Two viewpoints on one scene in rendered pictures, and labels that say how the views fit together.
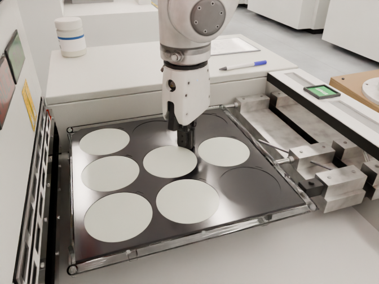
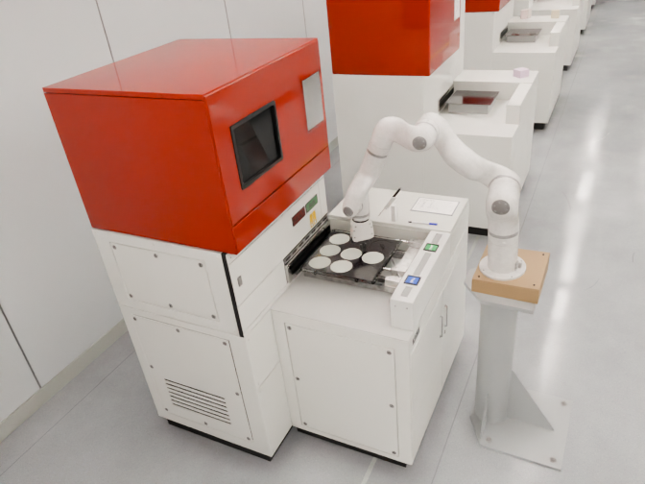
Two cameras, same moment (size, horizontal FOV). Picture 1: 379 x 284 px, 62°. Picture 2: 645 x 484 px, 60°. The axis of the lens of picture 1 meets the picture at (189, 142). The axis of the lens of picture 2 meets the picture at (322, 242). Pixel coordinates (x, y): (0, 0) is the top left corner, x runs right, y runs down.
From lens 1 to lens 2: 2.10 m
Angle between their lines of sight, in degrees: 40
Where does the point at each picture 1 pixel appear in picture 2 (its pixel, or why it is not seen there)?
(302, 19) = not seen: outside the picture
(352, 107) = (429, 257)
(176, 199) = (338, 265)
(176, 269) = (329, 286)
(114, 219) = (318, 262)
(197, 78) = (361, 226)
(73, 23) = not seen: hidden behind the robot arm
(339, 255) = (378, 304)
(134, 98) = not seen: hidden behind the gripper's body
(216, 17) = (349, 212)
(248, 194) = (359, 272)
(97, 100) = (346, 221)
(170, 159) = (351, 254)
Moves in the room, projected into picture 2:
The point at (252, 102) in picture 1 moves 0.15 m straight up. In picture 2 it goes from (416, 243) to (415, 215)
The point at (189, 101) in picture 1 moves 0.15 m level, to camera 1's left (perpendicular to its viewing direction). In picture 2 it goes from (356, 233) to (332, 224)
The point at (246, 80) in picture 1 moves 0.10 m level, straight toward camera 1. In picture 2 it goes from (418, 231) to (402, 239)
